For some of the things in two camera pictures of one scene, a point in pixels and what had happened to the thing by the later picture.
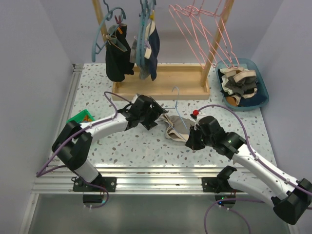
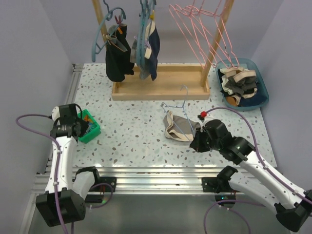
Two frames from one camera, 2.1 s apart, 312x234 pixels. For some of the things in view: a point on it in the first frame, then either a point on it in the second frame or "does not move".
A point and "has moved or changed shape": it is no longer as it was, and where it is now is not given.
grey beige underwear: [177, 127] does not move
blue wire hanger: [178, 113] has moved or changed shape
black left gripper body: [147, 119] to [83, 125]
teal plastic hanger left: [95, 48] does not move
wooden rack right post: [217, 39] does not move
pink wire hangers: [207, 33] does not move
